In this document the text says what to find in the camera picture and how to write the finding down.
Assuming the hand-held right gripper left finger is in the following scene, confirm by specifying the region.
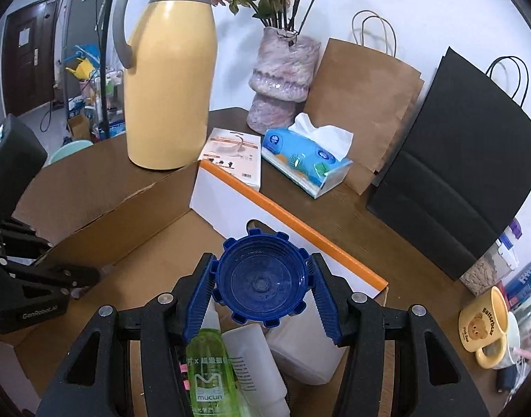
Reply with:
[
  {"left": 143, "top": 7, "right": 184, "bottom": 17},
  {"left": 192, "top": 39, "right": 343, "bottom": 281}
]
[{"left": 36, "top": 252, "right": 218, "bottom": 417}]

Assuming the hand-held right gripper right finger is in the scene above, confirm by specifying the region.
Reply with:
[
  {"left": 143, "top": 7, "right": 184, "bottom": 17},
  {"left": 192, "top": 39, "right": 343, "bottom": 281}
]
[{"left": 307, "top": 252, "right": 494, "bottom": 417}]

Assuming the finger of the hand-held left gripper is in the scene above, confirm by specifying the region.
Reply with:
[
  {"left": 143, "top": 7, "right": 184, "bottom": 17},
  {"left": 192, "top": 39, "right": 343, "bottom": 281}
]
[
  {"left": 0, "top": 217, "right": 54, "bottom": 267},
  {"left": 0, "top": 260, "right": 102, "bottom": 336}
]

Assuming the clear bottle with blue cap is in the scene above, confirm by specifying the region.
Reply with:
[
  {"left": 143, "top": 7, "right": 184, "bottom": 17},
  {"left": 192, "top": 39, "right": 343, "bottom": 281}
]
[{"left": 211, "top": 231, "right": 312, "bottom": 330}]

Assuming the green spray bottle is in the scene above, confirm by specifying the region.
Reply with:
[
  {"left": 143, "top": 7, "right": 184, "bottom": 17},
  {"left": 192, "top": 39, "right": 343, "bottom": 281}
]
[{"left": 185, "top": 328, "right": 241, "bottom": 417}]

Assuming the white tube bottle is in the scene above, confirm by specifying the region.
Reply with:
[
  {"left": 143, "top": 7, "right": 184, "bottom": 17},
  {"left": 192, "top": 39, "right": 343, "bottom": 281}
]
[{"left": 222, "top": 325, "right": 291, "bottom": 417}]

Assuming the orange cardboard box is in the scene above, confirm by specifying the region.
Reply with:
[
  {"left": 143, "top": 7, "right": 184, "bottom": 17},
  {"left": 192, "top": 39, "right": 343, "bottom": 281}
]
[{"left": 0, "top": 139, "right": 390, "bottom": 417}]

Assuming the pale green bin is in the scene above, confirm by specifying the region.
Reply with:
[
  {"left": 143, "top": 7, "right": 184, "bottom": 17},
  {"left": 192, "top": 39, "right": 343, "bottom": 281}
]
[{"left": 47, "top": 140, "right": 95, "bottom": 166}]

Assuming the small cardboard floor box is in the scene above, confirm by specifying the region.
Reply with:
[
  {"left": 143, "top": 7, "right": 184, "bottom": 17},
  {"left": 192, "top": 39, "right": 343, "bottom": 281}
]
[{"left": 67, "top": 114, "right": 91, "bottom": 140}]

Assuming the dark wooden door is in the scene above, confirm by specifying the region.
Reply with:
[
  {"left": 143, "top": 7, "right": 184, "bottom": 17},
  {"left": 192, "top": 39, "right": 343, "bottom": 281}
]
[{"left": 2, "top": 0, "right": 61, "bottom": 118}]

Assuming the cluttered storage rack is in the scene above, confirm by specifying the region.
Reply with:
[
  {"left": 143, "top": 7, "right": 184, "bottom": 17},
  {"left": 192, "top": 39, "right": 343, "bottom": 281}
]
[{"left": 57, "top": 43, "right": 128, "bottom": 140}]

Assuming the white product box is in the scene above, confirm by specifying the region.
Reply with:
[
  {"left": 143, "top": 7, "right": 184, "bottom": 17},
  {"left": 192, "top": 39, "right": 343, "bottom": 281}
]
[{"left": 198, "top": 128, "right": 263, "bottom": 192}]

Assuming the black light stand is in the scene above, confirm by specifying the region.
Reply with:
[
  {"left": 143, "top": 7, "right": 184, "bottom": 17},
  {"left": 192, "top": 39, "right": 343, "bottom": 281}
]
[{"left": 87, "top": 0, "right": 121, "bottom": 142}]

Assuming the blue tissue pack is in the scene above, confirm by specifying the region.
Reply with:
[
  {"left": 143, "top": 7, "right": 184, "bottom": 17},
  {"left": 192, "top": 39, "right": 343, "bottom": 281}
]
[{"left": 260, "top": 113, "right": 354, "bottom": 199}]

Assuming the yellow bear mug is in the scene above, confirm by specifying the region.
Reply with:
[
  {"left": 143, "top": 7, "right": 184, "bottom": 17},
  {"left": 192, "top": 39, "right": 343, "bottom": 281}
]
[{"left": 459, "top": 287, "right": 509, "bottom": 370}]

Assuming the grey cabinet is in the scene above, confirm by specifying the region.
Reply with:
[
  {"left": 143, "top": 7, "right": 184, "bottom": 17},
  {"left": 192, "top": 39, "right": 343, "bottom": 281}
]
[{"left": 62, "top": 0, "right": 114, "bottom": 100}]

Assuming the clear jar of oats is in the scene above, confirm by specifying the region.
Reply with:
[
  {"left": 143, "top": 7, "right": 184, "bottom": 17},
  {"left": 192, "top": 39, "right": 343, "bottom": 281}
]
[{"left": 459, "top": 219, "right": 521, "bottom": 296}]

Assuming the yellow thermos jug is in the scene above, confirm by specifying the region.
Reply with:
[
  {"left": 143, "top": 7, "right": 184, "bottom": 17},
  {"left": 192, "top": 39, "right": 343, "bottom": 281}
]
[{"left": 111, "top": 0, "right": 219, "bottom": 171}]

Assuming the white bowl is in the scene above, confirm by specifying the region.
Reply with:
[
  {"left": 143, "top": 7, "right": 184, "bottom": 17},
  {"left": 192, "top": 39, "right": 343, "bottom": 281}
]
[{"left": 504, "top": 313, "right": 523, "bottom": 366}]

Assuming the dark pouch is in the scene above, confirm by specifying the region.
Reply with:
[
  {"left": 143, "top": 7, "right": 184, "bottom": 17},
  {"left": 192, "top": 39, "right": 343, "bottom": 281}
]
[{"left": 496, "top": 365, "right": 519, "bottom": 394}]

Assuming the blue drink carton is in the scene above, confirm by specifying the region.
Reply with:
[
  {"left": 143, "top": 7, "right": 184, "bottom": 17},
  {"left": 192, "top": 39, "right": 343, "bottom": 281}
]
[{"left": 504, "top": 260, "right": 531, "bottom": 309}]

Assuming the black paper bag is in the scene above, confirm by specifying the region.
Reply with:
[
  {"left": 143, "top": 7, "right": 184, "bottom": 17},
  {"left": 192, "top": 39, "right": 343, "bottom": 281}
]
[{"left": 366, "top": 46, "right": 531, "bottom": 281}]

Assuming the brown paper bag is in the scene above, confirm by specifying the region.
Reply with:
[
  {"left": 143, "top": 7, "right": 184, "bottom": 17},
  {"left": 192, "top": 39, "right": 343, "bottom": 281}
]
[{"left": 304, "top": 10, "right": 425, "bottom": 196}]

